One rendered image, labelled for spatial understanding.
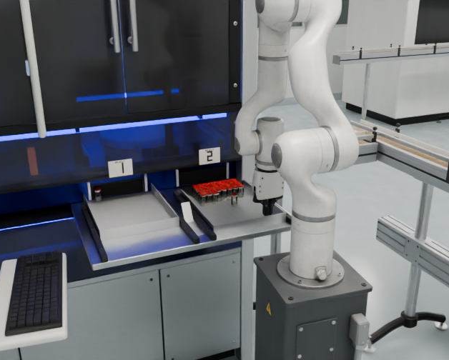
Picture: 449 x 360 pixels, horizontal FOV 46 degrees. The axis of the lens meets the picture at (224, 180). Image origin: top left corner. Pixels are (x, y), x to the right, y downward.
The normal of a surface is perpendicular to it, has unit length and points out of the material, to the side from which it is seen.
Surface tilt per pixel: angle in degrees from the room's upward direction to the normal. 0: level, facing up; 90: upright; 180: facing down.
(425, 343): 0
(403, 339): 0
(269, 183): 92
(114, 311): 90
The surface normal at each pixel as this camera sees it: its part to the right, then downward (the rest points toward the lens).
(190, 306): 0.39, 0.32
